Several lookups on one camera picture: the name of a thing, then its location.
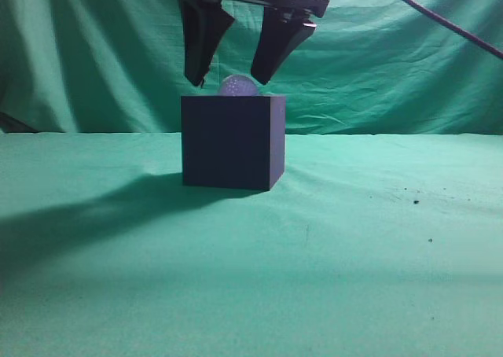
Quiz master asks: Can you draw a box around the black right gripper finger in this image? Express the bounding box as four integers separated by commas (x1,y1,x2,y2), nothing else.
178,0,235,86

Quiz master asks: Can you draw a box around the white dimpled golf ball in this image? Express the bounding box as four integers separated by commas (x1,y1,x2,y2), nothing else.
218,74,259,97

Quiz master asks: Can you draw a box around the green table cloth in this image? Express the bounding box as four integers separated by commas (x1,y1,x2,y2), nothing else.
1,133,502,356

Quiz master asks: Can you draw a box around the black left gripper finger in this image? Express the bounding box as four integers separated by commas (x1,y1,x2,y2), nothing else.
251,8,317,85

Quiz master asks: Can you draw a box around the dark blue cube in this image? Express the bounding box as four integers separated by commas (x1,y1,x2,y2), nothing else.
181,95,286,191

